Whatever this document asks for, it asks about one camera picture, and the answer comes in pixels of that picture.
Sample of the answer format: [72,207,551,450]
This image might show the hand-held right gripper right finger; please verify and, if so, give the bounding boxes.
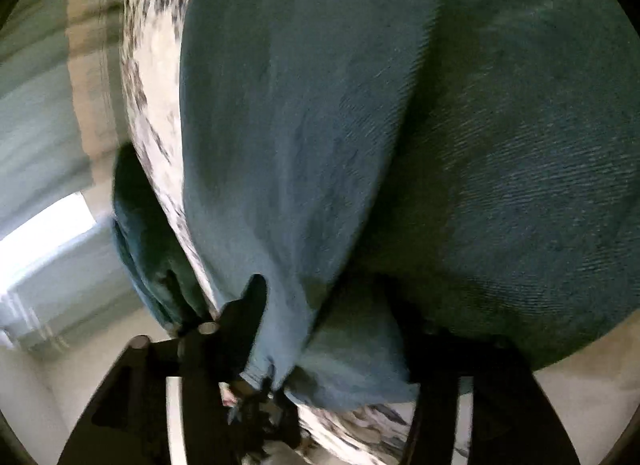
[399,316,582,465]

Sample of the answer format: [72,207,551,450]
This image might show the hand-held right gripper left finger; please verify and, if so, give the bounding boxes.
[59,274,270,465]

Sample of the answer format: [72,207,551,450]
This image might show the blue denim pants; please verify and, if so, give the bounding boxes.
[177,0,640,408]

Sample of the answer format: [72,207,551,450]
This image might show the dark teal cloth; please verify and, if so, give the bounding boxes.
[112,144,213,337]

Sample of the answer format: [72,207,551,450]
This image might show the bright window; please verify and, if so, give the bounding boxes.
[0,192,117,352]

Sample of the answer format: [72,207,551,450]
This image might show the floral printed blanket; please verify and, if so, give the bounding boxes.
[120,0,472,465]

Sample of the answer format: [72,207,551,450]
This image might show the beige curtain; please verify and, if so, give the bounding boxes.
[64,0,132,182]

